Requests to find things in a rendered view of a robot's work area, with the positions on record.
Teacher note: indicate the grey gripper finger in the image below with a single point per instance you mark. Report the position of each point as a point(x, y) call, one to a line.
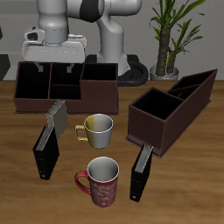
point(39, 67)
point(70, 67)

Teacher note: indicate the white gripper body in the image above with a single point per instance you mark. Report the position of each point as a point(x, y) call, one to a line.
point(55, 52)

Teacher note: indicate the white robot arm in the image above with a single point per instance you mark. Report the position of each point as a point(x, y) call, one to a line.
point(112, 35)

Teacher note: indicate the dark brown desk caddy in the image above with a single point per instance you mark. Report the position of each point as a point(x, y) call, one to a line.
point(172, 113)
point(67, 87)

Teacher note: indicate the grey yellow book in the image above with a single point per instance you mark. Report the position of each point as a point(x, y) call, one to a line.
point(58, 118)

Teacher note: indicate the black book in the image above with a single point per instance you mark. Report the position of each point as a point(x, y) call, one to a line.
point(46, 153)
point(141, 173)

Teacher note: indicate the yellow and white mug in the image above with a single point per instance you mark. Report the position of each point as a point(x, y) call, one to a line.
point(97, 131)

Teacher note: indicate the green pot plant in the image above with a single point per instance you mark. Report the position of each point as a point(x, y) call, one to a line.
point(166, 43)

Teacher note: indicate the red patterned mug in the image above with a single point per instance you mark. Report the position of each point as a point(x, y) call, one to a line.
point(102, 183)

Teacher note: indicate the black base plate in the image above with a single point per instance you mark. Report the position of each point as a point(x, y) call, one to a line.
point(134, 71)

